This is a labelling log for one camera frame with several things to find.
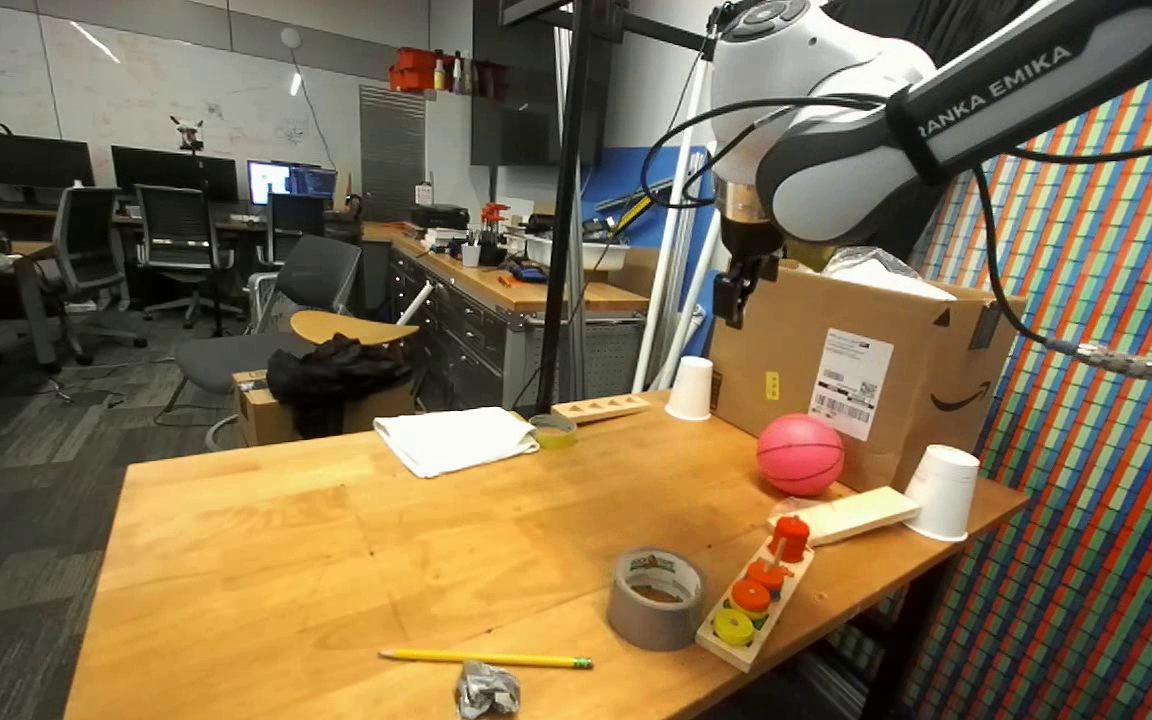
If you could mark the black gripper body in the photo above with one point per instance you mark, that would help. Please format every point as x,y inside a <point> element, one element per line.
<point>750,254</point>

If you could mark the pink basketball-pattern ball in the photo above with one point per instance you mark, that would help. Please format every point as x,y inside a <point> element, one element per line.
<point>802,453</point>

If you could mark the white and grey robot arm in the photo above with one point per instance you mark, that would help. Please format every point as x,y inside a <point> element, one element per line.
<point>858,122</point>

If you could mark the crumpled foil ball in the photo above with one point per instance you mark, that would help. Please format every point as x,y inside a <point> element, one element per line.
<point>485,693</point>

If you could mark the large cardboard box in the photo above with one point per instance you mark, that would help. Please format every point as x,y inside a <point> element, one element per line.
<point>778,363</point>

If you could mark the white paper cup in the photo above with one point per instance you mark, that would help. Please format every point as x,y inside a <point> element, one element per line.
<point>945,495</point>
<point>691,388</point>

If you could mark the small yellow sticker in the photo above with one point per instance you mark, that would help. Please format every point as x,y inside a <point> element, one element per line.
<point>773,385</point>

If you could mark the white shipping label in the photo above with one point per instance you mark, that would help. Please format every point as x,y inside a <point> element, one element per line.
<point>849,385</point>

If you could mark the wooden strip with triangle cutouts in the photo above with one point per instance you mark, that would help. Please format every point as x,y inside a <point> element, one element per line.
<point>603,409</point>

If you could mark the black vertical pole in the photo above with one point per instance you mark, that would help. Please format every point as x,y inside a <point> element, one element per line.
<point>562,200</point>

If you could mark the wooden workbench with drawers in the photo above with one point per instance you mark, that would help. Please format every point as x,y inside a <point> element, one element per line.
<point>498,321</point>

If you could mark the pale wooden block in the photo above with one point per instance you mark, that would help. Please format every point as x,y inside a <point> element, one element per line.
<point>858,512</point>

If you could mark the wooden peg board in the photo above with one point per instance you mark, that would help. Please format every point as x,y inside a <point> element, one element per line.
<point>791,601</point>

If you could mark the white folded cloth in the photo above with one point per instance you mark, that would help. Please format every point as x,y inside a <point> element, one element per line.
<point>458,442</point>

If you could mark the round wooden stool top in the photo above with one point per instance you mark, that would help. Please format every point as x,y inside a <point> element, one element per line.
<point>351,325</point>

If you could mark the orange shelf box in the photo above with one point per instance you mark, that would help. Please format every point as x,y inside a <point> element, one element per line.
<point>413,71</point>

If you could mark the black jacket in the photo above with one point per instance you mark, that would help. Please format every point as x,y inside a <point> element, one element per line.
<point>331,381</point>

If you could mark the grey office chair with cushion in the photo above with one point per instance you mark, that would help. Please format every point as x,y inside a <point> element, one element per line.
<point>308,275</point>

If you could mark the yellow pencil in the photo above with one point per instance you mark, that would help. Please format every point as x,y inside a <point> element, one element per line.
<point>481,656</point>

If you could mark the lit computer monitor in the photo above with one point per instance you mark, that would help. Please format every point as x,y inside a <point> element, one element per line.
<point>289,183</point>

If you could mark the cardboard box with jacket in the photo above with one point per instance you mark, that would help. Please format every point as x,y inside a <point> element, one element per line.
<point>257,405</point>

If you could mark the black office chair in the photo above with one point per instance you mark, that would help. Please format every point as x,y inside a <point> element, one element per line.
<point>177,242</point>

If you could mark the dark computer monitor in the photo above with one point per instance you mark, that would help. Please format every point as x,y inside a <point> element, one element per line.
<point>177,165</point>

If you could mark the grey duct tape roll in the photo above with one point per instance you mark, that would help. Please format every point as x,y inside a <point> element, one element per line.
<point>659,604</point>

